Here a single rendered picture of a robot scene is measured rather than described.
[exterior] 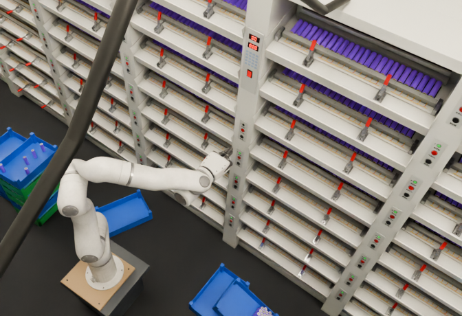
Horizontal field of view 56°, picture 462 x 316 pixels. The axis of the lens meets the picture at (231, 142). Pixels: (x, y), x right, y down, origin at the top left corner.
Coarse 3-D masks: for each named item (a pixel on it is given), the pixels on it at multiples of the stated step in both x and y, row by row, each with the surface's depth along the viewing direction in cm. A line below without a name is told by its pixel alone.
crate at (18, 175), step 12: (24, 144) 254; (36, 144) 259; (48, 144) 254; (12, 156) 249; (48, 156) 254; (0, 168) 245; (12, 168) 246; (36, 168) 242; (12, 180) 241; (24, 180) 237
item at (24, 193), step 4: (40, 176) 247; (0, 180) 245; (36, 180) 246; (4, 184) 246; (8, 184) 242; (32, 184) 244; (12, 188) 243; (16, 188) 247; (28, 188) 243; (32, 188) 246; (16, 192) 245; (20, 192) 241; (24, 192) 241; (28, 192) 244; (24, 196) 243
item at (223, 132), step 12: (144, 72) 221; (144, 84) 221; (156, 96) 216; (168, 96) 216; (180, 96) 215; (180, 108) 212; (192, 108) 211; (204, 108) 210; (192, 120) 211; (216, 132) 203; (228, 132) 203
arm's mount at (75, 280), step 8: (80, 264) 223; (128, 264) 225; (72, 272) 220; (80, 272) 220; (128, 272) 222; (64, 280) 217; (72, 280) 217; (80, 280) 218; (120, 280) 219; (72, 288) 215; (80, 288) 215; (88, 288) 215; (112, 288) 216; (80, 296) 212; (88, 296) 213; (96, 296) 213; (104, 296) 213; (112, 296) 214; (96, 304) 210; (104, 304) 211
